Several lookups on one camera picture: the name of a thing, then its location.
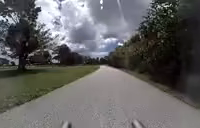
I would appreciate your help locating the distant trees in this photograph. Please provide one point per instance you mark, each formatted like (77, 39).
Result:
(74, 57)

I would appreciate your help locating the grass verge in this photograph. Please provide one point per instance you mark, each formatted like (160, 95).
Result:
(24, 85)

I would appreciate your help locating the robot's own part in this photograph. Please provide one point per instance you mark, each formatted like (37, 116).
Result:
(66, 124)
(137, 124)

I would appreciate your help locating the grass strip beside trees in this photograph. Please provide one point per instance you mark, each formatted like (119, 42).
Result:
(168, 88)

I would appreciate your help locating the row of trees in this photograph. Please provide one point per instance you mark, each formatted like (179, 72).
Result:
(168, 43)

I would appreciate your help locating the tall dark tree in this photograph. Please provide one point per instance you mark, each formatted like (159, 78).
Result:
(19, 33)

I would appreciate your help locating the grey paved path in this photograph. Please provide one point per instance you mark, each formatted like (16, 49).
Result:
(104, 96)

